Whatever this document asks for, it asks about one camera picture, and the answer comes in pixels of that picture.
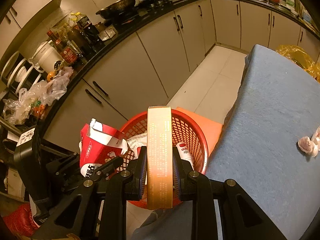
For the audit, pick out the large dark oil bottle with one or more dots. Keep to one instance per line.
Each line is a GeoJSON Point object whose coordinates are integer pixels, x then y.
{"type": "Point", "coordinates": [88, 31]}

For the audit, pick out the blue tablecloth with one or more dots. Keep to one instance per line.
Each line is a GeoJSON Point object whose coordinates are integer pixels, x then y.
{"type": "Point", "coordinates": [262, 105]}

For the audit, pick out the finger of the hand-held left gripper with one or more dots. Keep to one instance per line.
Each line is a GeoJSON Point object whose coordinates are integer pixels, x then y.
{"type": "Point", "coordinates": [65, 162]}
{"type": "Point", "coordinates": [110, 166]}

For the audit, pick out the person's grey trouser leg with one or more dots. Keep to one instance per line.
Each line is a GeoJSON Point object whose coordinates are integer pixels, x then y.
{"type": "Point", "coordinates": [162, 226]}

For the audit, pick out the tan cardboard box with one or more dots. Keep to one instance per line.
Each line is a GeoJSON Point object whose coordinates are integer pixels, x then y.
{"type": "Point", "coordinates": [160, 155]}

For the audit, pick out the small packet on counter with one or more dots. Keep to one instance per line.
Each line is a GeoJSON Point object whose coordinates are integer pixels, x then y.
{"type": "Point", "coordinates": [108, 33]}

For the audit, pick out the gas stove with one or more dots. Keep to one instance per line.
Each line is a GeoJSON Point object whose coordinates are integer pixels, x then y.
{"type": "Point", "coordinates": [147, 7]}

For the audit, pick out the white electric kettle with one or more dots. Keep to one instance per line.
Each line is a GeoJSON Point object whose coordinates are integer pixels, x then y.
{"type": "Point", "coordinates": [47, 56]}

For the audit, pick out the blue and white jug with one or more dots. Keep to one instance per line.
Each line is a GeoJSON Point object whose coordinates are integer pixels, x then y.
{"type": "Point", "coordinates": [307, 13]}

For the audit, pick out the orange plastic stool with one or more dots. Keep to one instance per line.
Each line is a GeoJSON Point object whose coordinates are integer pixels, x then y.
{"type": "Point", "coordinates": [210, 132]}

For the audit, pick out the red snack packet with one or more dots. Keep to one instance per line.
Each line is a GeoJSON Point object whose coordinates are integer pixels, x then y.
{"type": "Point", "coordinates": [97, 152]}

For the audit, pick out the clear plastic bags on counter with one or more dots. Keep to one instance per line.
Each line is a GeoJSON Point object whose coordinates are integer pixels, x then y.
{"type": "Point", "coordinates": [50, 90]}

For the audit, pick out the dark frying wok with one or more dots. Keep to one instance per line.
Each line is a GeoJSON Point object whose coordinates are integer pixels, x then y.
{"type": "Point", "coordinates": [117, 6]}

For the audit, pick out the sauce bottle with red label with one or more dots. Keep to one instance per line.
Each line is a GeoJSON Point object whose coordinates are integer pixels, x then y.
{"type": "Point", "coordinates": [66, 52]}

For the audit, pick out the dish rack with plates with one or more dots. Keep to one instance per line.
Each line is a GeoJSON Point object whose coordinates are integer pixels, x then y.
{"type": "Point", "coordinates": [20, 72]}

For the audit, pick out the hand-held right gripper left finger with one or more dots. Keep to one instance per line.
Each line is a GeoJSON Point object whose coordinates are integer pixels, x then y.
{"type": "Point", "coordinates": [143, 180]}

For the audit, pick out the black kitchen countertop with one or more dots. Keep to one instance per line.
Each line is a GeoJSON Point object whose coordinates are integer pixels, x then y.
{"type": "Point", "coordinates": [130, 27]}

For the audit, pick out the white detergent jug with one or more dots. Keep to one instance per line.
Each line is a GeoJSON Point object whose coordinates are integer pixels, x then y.
{"type": "Point", "coordinates": [290, 1]}

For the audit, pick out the grey kitchen base cabinets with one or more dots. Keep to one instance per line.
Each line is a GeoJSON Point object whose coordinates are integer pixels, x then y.
{"type": "Point", "coordinates": [160, 55]}

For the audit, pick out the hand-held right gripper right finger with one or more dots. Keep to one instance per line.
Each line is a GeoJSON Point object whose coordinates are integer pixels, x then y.
{"type": "Point", "coordinates": [175, 180]}

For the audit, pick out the red plastic basket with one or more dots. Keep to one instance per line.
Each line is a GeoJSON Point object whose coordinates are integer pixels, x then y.
{"type": "Point", "coordinates": [190, 130]}

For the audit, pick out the white tube with red label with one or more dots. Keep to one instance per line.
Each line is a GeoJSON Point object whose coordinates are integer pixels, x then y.
{"type": "Point", "coordinates": [185, 155]}

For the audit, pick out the yellow plastic bag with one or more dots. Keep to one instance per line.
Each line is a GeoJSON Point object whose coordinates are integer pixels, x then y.
{"type": "Point", "coordinates": [297, 55]}

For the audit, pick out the orange fruit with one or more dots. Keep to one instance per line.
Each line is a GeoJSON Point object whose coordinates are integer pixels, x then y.
{"type": "Point", "coordinates": [51, 76]}

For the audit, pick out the grey wall cabinet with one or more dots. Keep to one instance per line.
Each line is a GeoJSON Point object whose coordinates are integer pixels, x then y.
{"type": "Point", "coordinates": [37, 2]}

